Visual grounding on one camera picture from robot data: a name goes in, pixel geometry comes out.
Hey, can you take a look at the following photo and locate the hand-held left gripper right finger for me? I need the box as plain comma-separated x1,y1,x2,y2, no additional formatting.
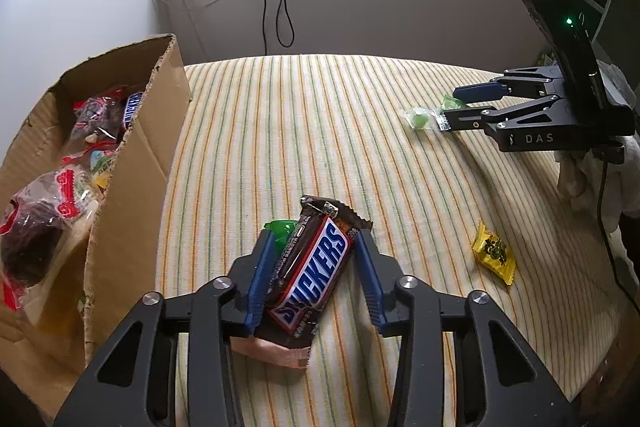
354,229,581,427

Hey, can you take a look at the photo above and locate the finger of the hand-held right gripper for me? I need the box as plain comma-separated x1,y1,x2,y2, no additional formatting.
442,96,568,132
452,66,563,100

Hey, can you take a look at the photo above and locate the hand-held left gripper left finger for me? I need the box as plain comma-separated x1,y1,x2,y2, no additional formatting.
52,229,281,427

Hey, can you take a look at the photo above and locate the brown chocolate bar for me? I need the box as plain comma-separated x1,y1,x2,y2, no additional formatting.
255,195,373,353
122,91,146,130

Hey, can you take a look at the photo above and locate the green candy clear wrapper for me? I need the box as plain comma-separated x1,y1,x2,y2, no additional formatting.
404,94,468,132

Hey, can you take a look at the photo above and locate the pink snack packet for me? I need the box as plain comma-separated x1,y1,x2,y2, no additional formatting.
231,334,312,370

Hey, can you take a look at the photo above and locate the brown cardboard box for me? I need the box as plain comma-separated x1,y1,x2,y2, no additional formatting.
0,33,193,408

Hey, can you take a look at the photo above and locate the yellow jelly packet green label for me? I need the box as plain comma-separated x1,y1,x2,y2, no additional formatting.
90,149,117,190

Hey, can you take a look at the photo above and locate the dark red snack packet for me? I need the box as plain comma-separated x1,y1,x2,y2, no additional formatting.
60,142,103,172

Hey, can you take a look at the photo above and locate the large red dried fruit packet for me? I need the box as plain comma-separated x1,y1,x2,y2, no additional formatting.
0,169,101,310

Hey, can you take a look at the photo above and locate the person's right hand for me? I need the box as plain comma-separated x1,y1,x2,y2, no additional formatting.
557,62,640,218

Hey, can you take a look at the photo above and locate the striped blanket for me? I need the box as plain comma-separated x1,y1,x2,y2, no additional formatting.
155,54,631,427

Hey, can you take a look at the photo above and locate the yellow wrapped candy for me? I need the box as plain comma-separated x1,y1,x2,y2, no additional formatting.
471,219,518,287

